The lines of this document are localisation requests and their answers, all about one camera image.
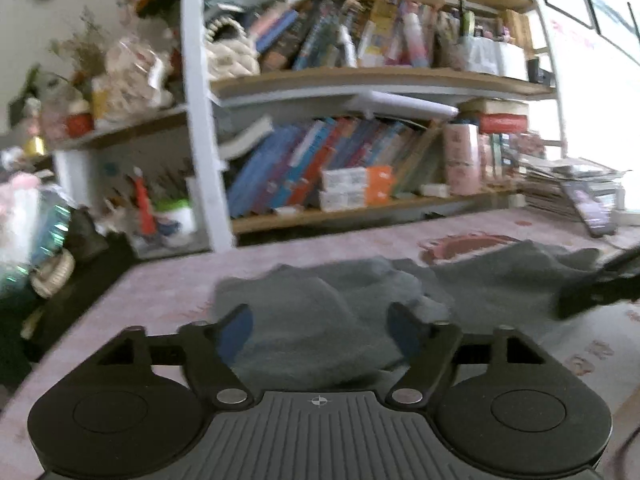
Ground iridescent plastic bag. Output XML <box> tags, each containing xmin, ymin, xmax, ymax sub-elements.
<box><xmin>0</xmin><ymin>185</ymin><xmax>73</xmax><ymax>296</ymax></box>

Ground pink printed cup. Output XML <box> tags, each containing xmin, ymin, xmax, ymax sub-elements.
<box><xmin>442</xmin><ymin>122</ymin><xmax>483</xmax><ymax>196</ymax></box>

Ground row of upright books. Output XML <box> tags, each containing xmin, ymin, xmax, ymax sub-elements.
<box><xmin>255</xmin><ymin>0</ymin><xmax>436</xmax><ymax>73</ymax></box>

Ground black case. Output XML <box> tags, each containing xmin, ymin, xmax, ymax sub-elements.
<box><xmin>20</xmin><ymin>235</ymin><xmax>141</xmax><ymax>361</ymax></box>

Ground thick black white book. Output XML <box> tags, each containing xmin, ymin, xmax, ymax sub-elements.
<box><xmin>217</xmin><ymin>115</ymin><xmax>275</xmax><ymax>161</ymax></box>

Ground red tassel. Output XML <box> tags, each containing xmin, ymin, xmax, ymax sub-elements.
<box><xmin>131</xmin><ymin>170</ymin><xmax>156</xmax><ymax>236</ymax></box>

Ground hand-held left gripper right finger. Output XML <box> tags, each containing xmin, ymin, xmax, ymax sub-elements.
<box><xmin>384</xmin><ymin>302</ymin><xmax>547</xmax><ymax>409</ymax></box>

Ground stack of magazines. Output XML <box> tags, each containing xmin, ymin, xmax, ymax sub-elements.
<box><xmin>520</xmin><ymin>157</ymin><xmax>626</xmax><ymax>221</ymax></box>

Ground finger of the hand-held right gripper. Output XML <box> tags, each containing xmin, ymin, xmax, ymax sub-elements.
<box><xmin>555</xmin><ymin>247</ymin><xmax>640</xmax><ymax>320</ymax></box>

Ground row of leaning books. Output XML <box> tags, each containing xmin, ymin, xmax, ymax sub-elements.
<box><xmin>227</xmin><ymin>115</ymin><xmax>446</xmax><ymax>218</ymax></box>

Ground white quilted handbag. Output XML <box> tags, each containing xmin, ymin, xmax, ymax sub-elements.
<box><xmin>205</xmin><ymin>15</ymin><xmax>261</xmax><ymax>81</ymax></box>

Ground dried flower bunch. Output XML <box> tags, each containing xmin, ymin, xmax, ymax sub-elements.
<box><xmin>50</xmin><ymin>10</ymin><xmax>116</xmax><ymax>81</ymax></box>

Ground bunch of pens and brushes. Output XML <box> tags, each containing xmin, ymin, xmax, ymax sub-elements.
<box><xmin>102</xmin><ymin>165</ymin><xmax>193</xmax><ymax>211</ymax></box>

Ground white wristwatch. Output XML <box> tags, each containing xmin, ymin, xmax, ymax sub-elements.
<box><xmin>30</xmin><ymin>250</ymin><xmax>76</xmax><ymax>298</ymax></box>

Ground white paper sheets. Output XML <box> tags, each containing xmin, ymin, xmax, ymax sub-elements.
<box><xmin>345</xmin><ymin>91</ymin><xmax>460</xmax><ymax>121</ymax></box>

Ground wooden bookshelf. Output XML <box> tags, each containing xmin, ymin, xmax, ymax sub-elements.
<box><xmin>50</xmin><ymin>0</ymin><xmax>566</xmax><ymax>253</ymax></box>

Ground black smartphone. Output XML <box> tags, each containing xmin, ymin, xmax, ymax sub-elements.
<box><xmin>560</xmin><ymin>180</ymin><xmax>618</xmax><ymax>238</ymax></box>

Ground white shelf post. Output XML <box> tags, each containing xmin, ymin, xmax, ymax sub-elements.
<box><xmin>180</xmin><ymin>0</ymin><xmax>236</xmax><ymax>253</ymax></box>

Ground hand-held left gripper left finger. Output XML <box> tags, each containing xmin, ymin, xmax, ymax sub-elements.
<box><xmin>95</xmin><ymin>302</ymin><xmax>258</xmax><ymax>409</ymax></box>

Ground red box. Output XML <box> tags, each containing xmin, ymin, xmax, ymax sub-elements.
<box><xmin>480</xmin><ymin>114</ymin><xmax>528</xmax><ymax>133</ymax></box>

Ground white jar green lid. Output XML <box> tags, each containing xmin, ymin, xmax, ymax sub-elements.
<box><xmin>152</xmin><ymin>199</ymin><xmax>197</xmax><ymax>236</ymax></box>

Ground grey sweatshirt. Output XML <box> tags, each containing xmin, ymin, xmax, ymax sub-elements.
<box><xmin>212</xmin><ymin>240</ymin><xmax>606</xmax><ymax>393</ymax></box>

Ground dark leather shoe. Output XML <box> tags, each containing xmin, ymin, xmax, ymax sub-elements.
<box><xmin>67</xmin><ymin>207</ymin><xmax>108</xmax><ymax>261</ymax></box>

